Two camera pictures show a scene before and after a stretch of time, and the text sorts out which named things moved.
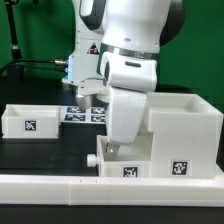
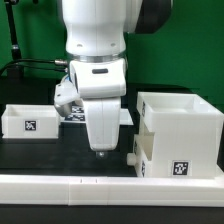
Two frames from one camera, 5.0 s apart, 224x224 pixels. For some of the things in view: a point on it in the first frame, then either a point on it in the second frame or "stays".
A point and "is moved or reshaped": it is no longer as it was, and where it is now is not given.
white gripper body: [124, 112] to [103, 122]
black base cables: [61, 62] stays
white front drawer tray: [134, 160] is moved or reshaped
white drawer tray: [31, 121] stays
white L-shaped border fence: [21, 189] stays
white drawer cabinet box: [187, 136] stays
